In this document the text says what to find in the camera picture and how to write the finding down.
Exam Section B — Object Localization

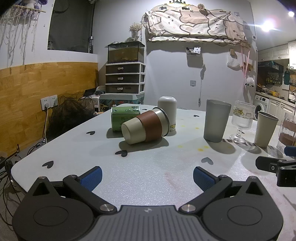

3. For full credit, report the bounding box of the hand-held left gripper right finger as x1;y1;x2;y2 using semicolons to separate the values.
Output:
180;166;269;214

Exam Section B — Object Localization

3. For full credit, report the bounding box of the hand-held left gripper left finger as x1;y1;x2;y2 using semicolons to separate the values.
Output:
28;166;116;215

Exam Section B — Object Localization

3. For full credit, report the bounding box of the beige cup with brown sleeve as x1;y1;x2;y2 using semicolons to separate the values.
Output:
121;107;171;145

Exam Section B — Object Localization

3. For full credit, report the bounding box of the beige paper cup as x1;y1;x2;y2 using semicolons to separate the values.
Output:
254;111;280;148

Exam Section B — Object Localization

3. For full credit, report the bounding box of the white cylindrical cup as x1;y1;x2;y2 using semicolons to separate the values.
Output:
157;96;178;132

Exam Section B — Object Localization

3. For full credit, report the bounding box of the ribbed glass with brown bands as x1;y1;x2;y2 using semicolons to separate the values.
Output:
276;113;296;152

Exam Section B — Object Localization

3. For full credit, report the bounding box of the white washing machine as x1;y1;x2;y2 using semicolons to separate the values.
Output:
254;94;271;121

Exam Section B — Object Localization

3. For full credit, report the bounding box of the ribbed glass goblet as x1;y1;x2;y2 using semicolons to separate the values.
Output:
230;100;256;144

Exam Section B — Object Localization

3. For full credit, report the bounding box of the grey frosted tumbler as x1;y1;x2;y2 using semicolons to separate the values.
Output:
203;99;232;143

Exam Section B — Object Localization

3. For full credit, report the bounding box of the black netting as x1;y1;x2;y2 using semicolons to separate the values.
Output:
46;92;99;142

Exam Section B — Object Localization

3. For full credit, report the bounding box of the green tin can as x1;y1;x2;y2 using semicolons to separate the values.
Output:
111;105;141;132

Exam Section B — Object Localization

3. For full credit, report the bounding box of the patterned cloth under drawers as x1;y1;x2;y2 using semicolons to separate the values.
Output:
99;94;145;112

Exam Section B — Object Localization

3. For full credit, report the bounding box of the white kitchen cabinet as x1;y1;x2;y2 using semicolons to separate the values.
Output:
257;42;296;62

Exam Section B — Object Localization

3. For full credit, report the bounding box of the white hanging bag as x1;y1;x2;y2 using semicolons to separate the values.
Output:
227;56;242;69

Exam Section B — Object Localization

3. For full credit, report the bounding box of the white plastic drawer unit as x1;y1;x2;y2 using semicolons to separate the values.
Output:
105;62;146;94

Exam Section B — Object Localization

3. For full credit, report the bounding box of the ceiling lamp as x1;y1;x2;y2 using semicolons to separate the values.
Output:
260;19;277;33

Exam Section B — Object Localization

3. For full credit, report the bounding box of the glass fish tank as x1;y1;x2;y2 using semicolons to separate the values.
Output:
107;41;146;64

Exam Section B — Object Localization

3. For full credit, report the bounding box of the dark window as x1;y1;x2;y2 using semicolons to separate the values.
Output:
47;0;96;54

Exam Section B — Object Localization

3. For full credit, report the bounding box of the vase with dried flowers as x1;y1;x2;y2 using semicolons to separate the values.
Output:
129;22;143;42

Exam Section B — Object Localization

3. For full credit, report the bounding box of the printed cartoon cloth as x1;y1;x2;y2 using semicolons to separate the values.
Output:
144;3;247;45

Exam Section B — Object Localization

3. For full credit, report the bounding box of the plush toy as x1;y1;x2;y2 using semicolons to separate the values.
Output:
21;0;48;8

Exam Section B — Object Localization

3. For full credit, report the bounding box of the bundle of floor cables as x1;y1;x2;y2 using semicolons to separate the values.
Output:
0;137;48;229

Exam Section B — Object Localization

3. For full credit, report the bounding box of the white wall socket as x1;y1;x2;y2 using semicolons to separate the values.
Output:
40;94;58;110

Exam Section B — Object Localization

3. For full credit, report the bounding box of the small wall-mounted box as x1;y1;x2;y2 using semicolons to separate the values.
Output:
186;47;202;56

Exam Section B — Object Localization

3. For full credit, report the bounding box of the macrame wall hanging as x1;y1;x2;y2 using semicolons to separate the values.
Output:
0;3;47;66

